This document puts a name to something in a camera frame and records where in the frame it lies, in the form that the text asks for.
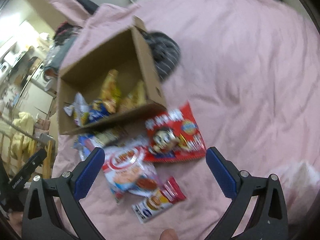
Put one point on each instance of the small brown snack packet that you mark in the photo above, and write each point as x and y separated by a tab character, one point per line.
110	135

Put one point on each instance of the small red and white packet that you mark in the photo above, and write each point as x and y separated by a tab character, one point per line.
157	200

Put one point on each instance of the person's right hand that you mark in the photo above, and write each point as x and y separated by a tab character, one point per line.
169	235

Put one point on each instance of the yellow snack packet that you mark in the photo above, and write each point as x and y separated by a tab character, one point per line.
135	96

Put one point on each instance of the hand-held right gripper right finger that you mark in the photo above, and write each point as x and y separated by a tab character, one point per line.
221	172

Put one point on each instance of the wooden rack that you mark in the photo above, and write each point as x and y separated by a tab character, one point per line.
45	160

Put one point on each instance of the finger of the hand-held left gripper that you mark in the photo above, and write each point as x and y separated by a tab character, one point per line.
36	161

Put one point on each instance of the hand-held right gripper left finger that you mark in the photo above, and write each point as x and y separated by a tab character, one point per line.
92	171

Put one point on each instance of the pale yellow duvet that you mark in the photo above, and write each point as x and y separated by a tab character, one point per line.
22	130

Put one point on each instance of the red cartoon face snack bag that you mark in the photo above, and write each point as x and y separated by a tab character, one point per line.
175	135

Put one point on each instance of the blue cartoon snack packet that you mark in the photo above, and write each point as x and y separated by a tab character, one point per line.
98	111

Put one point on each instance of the white triangular snack bag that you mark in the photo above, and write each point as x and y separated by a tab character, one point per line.
76	110

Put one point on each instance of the pile of dark clothes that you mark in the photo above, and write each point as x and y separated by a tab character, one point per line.
66	32

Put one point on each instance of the dark striped cloth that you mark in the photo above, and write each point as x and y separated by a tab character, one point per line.
165	52

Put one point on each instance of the cardboard box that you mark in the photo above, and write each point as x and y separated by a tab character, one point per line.
100	60

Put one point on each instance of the blue and white snack bag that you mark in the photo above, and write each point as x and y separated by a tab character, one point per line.
83	145

